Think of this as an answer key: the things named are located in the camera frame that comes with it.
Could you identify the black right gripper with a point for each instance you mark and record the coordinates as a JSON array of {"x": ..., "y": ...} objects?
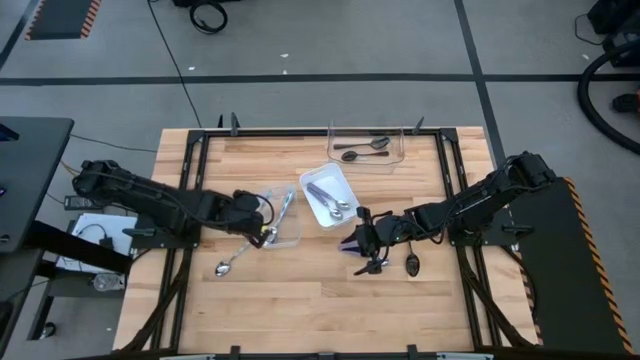
[{"x": 380, "y": 232}]

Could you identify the black mat with orange stripes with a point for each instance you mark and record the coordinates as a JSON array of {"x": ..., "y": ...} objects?
[{"x": 60, "y": 17}]

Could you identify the clear plastic bottle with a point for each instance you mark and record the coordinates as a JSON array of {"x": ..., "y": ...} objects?
[{"x": 107, "y": 282}]

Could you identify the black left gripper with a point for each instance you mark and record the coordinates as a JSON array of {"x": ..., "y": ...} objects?
[{"x": 242, "y": 212}]

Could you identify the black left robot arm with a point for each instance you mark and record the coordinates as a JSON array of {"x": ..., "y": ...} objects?
[{"x": 150, "y": 200}]

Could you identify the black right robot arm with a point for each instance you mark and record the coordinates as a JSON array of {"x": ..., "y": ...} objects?
[{"x": 475, "y": 200}]

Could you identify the black platform with hazard edge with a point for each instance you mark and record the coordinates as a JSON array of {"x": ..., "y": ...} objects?
[{"x": 560, "y": 275}]

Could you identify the white paper box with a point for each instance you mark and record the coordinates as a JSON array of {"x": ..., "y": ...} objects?
[{"x": 115, "y": 225}]

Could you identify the black power adapter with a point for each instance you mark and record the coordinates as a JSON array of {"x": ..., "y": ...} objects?
[{"x": 80, "y": 202}]

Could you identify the orange and black tool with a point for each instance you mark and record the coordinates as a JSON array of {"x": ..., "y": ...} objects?
[{"x": 625, "y": 102}]

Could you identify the black table clamp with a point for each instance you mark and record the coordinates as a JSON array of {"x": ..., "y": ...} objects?
[
  {"x": 234, "y": 124},
  {"x": 419, "y": 126}
]

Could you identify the black desk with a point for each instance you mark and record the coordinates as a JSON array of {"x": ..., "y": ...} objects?
[{"x": 30, "y": 175}]

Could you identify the purple pen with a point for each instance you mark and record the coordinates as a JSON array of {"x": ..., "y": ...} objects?
[{"x": 346, "y": 248}]

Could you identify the white plastic bin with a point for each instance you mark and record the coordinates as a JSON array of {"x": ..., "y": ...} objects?
[{"x": 325, "y": 175}]

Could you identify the black aluminium table frame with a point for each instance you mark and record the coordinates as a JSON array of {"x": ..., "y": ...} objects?
[{"x": 320, "y": 132}]

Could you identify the frosted clear plastic bin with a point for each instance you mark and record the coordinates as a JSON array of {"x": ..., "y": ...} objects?
[{"x": 292, "y": 230}]

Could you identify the black equipment case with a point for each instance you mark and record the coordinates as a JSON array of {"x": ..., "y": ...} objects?
[{"x": 620, "y": 30}]

